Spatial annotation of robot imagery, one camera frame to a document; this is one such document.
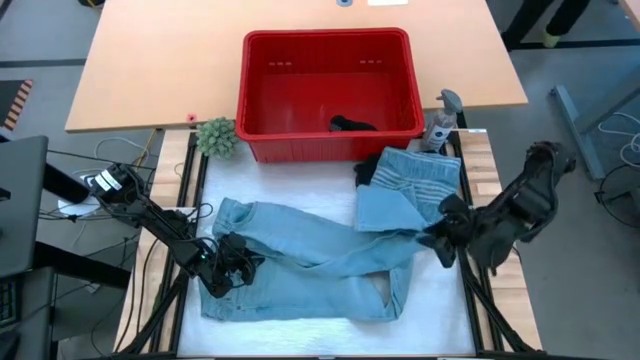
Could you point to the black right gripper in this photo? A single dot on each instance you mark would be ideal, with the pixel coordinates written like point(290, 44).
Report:
point(457, 220)

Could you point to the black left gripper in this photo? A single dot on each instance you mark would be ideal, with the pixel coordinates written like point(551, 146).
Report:
point(227, 265)

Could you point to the light blue denim shirt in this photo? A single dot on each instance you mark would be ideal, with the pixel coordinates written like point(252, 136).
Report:
point(310, 250)

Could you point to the blue white striped shirt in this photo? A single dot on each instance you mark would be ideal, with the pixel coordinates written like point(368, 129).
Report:
point(430, 170)

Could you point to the dark blue denim jeans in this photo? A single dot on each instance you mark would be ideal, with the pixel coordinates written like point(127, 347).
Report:
point(366, 170)

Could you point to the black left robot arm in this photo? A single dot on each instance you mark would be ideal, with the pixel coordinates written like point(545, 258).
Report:
point(155, 225)

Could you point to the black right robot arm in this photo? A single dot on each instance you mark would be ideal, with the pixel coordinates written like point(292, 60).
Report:
point(525, 205)

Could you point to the red plastic laundry bin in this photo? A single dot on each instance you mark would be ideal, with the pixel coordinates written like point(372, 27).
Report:
point(325, 147)

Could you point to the white spray bottle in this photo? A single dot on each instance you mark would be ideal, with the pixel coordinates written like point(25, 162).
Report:
point(440, 127)

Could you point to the green potted plant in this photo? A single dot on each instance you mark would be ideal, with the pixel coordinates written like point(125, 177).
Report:
point(216, 137)

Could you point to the black garment with print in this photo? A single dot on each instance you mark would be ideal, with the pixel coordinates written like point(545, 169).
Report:
point(350, 124)

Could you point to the small pink clip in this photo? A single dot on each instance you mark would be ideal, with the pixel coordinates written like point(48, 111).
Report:
point(191, 118)

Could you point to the white round device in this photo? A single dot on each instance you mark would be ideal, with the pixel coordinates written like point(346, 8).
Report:
point(75, 206)

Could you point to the black round floor base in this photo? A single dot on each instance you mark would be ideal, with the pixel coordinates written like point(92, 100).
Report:
point(622, 200)

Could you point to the light wooden table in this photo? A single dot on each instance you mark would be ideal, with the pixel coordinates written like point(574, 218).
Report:
point(150, 65)

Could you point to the person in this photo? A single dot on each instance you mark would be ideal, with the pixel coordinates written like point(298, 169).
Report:
point(525, 20)

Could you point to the white card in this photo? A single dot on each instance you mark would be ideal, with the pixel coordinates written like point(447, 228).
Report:
point(387, 2)

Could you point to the dark hazard-edged floor mat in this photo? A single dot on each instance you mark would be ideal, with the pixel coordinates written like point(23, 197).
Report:
point(12, 102)

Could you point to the black aluminium table frame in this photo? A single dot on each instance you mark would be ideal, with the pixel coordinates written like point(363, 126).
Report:
point(502, 324)

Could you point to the grey metal desk frame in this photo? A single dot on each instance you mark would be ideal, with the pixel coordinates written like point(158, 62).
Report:
point(575, 125)

